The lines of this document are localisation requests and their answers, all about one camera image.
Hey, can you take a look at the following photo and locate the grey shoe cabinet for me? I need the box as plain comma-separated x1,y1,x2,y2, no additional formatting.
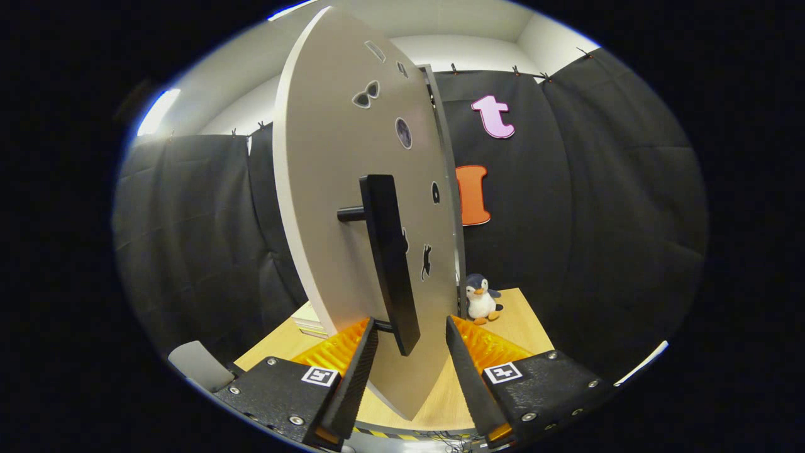
418,63,467,315

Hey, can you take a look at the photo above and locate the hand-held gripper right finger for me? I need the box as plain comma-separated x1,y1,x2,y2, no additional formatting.
445,315,620,449

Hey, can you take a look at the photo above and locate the narrow ceiling light strip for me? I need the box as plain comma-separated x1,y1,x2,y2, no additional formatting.
137,88,182,137

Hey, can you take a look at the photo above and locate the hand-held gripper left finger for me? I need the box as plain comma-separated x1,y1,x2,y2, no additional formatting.
214,316,380,450

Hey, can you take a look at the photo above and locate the black door handle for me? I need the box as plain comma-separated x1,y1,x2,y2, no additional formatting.
337,174,421,357

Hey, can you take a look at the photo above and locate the wide ceiling light panel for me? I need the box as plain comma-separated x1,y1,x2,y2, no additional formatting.
267,0,321,21

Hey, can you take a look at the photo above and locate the stack of books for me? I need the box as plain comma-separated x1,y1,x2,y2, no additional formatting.
291,301,329,340

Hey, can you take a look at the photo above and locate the penguin plush toy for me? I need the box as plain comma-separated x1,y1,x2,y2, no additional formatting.
464,273,504,326

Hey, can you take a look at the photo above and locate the black backdrop cloth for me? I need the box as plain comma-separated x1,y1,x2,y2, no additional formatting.
113,47,710,378

